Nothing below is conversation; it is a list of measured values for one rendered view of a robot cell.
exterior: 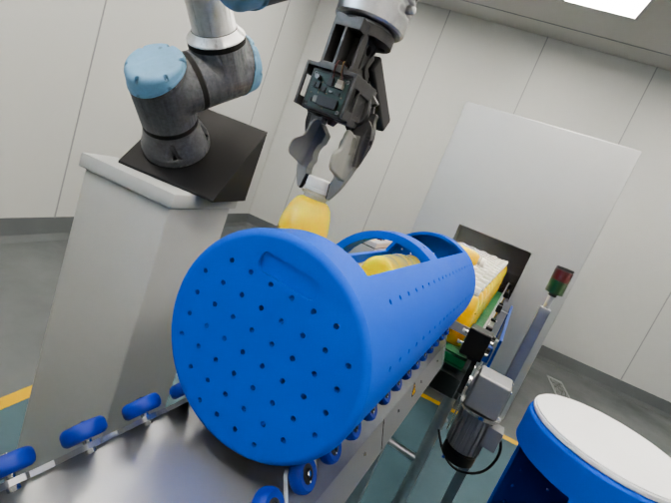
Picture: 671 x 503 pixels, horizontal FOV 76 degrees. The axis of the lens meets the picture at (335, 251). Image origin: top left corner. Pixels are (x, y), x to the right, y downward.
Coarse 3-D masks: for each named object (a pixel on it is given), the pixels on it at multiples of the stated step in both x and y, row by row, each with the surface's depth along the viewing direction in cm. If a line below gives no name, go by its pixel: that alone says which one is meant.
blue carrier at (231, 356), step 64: (256, 256) 50; (320, 256) 47; (448, 256) 98; (192, 320) 55; (256, 320) 50; (320, 320) 47; (384, 320) 50; (448, 320) 89; (192, 384) 55; (256, 384) 51; (320, 384) 47; (384, 384) 52; (256, 448) 51; (320, 448) 47
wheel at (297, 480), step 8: (304, 464) 52; (312, 464) 53; (296, 472) 50; (304, 472) 51; (312, 472) 53; (296, 480) 50; (304, 480) 51; (312, 480) 52; (296, 488) 50; (304, 488) 50; (312, 488) 52
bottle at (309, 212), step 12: (312, 192) 58; (300, 204) 57; (312, 204) 57; (324, 204) 58; (288, 216) 58; (300, 216) 57; (312, 216) 57; (324, 216) 58; (288, 228) 57; (300, 228) 57; (312, 228) 57; (324, 228) 58
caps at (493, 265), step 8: (472, 248) 284; (480, 256) 241; (488, 256) 263; (496, 256) 280; (488, 264) 217; (496, 264) 232; (504, 264) 253; (480, 272) 180; (488, 272) 186; (496, 272) 197; (480, 280) 162; (488, 280) 163
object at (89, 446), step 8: (184, 400) 58; (168, 408) 58; (144, 416) 52; (152, 416) 52; (136, 424) 51; (144, 424) 52; (112, 432) 51; (120, 432) 52; (88, 440) 46; (96, 440) 46; (104, 440) 50; (80, 448) 45; (88, 448) 45; (96, 448) 46; (64, 456) 45; (72, 456) 45; (48, 464) 44; (56, 464) 45; (32, 472) 43; (40, 472) 43; (8, 480) 38; (16, 480) 39; (0, 488) 38; (8, 488) 39; (16, 488) 39
